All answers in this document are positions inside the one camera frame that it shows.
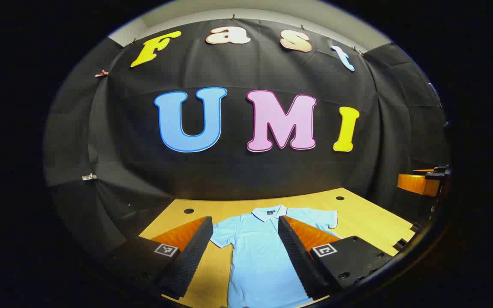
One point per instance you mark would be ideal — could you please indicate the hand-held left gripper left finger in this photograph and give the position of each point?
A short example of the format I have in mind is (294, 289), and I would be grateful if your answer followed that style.
(190, 262)

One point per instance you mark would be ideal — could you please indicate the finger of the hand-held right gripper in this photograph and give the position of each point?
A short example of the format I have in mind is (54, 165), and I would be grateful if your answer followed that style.
(415, 184)
(430, 172)

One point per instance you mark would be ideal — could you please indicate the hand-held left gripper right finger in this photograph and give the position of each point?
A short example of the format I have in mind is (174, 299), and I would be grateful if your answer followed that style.
(298, 257)

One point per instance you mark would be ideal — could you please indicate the small silver cloth clip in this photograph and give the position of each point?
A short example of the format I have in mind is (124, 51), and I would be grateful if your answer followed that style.
(89, 176)

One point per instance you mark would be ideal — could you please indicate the light blue T-shirt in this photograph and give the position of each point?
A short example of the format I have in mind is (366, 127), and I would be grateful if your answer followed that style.
(255, 256)

